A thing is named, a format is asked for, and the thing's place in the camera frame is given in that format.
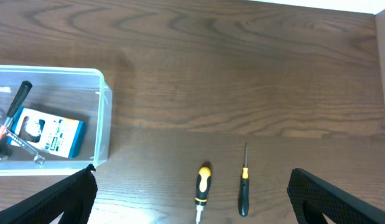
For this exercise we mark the stubby yellow black screwdriver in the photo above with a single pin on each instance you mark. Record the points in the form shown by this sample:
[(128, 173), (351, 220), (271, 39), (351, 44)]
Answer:
[(203, 185)]

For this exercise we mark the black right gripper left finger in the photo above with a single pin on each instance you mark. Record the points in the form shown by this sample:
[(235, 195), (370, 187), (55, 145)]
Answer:
[(71, 199)]

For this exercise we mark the slim yellow black screwdriver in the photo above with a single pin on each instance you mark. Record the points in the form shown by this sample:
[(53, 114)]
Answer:
[(243, 199)]

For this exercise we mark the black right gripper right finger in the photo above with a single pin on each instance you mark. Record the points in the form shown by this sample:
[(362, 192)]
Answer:
[(315, 200)]

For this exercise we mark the claw hammer black orange handle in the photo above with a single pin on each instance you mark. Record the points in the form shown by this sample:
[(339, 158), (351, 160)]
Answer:
[(18, 100)]

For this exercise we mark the clear plastic container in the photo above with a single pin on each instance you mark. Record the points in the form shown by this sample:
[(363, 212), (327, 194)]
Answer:
[(75, 93)]

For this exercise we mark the blue white bit set box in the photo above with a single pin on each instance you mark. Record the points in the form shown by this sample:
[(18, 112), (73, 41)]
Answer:
[(49, 133)]

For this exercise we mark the silver double ring wrench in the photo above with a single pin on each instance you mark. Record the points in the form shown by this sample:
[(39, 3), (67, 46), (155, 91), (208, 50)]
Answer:
[(6, 132)]

